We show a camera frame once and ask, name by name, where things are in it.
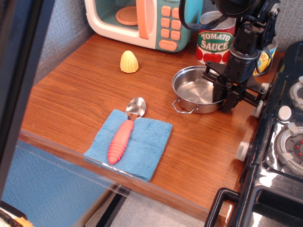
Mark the white stove knob bottom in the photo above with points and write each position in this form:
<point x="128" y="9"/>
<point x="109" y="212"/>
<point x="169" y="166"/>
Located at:
<point x="242" y="151"/>

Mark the blue towel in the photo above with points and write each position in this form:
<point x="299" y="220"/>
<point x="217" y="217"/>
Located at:
<point x="144" y="149"/>

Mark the stainless steel pot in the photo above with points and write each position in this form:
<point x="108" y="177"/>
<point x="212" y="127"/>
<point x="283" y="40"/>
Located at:
<point x="194" y="94"/>

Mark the yellow toy corn piece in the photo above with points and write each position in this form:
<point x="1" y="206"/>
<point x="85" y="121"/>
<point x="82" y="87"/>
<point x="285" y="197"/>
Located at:
<point x="128" y="62"/>

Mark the orange fuzzy object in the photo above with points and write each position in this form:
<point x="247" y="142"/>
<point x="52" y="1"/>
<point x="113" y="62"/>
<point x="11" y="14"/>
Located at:
<point x="20" y="222"/>

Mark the white stove knob middle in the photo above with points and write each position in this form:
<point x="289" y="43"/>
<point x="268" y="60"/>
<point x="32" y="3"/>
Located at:
<point x="257" y="110"/>

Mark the teal toy microwave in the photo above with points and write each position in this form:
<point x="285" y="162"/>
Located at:
<point x="153" y="24"/>

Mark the spoon with pink handle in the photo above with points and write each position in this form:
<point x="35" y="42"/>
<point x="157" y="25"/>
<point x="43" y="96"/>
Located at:
<point x="134" y="110"/>

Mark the white stove knob top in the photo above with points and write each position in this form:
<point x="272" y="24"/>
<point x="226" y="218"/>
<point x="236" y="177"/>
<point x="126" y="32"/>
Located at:
<point x="266" y="86"/>

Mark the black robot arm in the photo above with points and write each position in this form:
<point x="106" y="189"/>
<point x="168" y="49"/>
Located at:
<point x="255" y="30"/>

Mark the tomato sauce can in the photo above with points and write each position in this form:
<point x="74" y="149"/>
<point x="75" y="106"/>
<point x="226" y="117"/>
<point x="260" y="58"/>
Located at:
<point x="214" y="44"/>

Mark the pineapple slices can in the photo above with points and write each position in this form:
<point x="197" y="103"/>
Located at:
<point x="265" y="59"/>

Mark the white stove knob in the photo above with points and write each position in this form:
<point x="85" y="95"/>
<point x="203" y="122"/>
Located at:
<point x="242" y="151"/>
<point x="257" y="110"/>
<point x="266" y="86"/>

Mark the black toy stove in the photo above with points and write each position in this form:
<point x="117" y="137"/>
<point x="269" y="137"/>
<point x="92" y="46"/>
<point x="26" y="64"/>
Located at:
<point x="271" y="191"/>

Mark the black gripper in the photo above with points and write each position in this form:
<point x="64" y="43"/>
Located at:
<point x="234" y="81"/>

